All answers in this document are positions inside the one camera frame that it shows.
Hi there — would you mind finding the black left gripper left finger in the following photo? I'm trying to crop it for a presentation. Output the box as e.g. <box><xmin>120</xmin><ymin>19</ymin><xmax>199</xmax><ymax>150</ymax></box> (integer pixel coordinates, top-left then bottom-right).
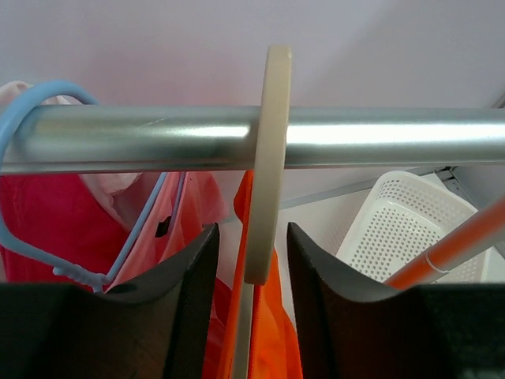
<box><xmin>1</xmin><ymin>225</ymin><xmax>219</xmax><ymax>378</ymax></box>

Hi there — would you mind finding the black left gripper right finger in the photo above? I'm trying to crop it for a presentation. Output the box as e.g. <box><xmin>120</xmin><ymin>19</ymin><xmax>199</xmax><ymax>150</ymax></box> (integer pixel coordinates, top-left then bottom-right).
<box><xmin>286</xmin><ymin>223</ymin><xmax>504</xmax><ymax>378</ymax></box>

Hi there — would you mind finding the orange t shirt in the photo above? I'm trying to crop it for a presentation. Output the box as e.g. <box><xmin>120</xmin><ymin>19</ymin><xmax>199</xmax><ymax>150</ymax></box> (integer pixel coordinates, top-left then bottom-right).
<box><xmin>202</xmin><ymin>171</ymin><xmax>303</xmax><ymax>378</ymax></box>

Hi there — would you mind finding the blue plastic hanger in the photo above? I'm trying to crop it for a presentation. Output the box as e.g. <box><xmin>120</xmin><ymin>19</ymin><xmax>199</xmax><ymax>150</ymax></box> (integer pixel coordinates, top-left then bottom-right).
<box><xmin>1</xmin><ymin>81</ymin><xmax>169</xmax><ymax>293</ymax></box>

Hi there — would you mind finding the beige plastic hanger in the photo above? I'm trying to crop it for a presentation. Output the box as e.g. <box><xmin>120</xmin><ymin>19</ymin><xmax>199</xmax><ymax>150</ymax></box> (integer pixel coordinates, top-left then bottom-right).
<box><xmin>230</xmin><ymin>45</ymin><xmax>292</xmax><ymax>378</ymax></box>

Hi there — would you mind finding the pink t shirt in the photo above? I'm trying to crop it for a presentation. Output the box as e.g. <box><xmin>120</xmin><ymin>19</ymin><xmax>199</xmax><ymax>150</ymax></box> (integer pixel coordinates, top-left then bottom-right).
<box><xmin>107</xmin><ymin>171</ymin><xmax>228</xmax><ymax>292</ymax></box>

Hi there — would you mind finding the magenta t shirt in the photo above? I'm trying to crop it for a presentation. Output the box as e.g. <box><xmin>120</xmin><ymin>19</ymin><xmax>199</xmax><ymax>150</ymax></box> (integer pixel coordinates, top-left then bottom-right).
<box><xmin>1</xmin><ymin>174</ymin><xmax>129</xmax><ymax>273</ymax></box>

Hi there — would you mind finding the white perforated plastic basket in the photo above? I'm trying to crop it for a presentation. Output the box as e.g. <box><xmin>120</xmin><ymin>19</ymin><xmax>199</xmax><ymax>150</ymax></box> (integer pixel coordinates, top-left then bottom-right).
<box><xmin>335</xmin><ymin>171</ymin><xmax>477</xmax><ymax>283</ymax></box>

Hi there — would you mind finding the pale pink tank top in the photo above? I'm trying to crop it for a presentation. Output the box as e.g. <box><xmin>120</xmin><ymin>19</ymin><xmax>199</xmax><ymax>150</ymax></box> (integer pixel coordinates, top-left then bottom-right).
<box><xmin>1</xmin><ymin>81</ymin><xmax>141</xmax><ymax>230</ymax></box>

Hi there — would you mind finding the silver rack upright pole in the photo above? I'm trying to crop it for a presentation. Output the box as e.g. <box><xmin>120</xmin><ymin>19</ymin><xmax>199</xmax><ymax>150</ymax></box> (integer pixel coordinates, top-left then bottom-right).
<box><xmin>386</xmin><ymin>198</ymin><xmax>504</xmax><ymax>290</ymax></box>

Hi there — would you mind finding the silver clothes rack rail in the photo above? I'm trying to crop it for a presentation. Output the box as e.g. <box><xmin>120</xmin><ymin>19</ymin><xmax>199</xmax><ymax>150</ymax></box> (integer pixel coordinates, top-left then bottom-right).
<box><xmin>2</xmin><ymin>105</ymin><xmax>504</xmax><ymax>174</ymax></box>

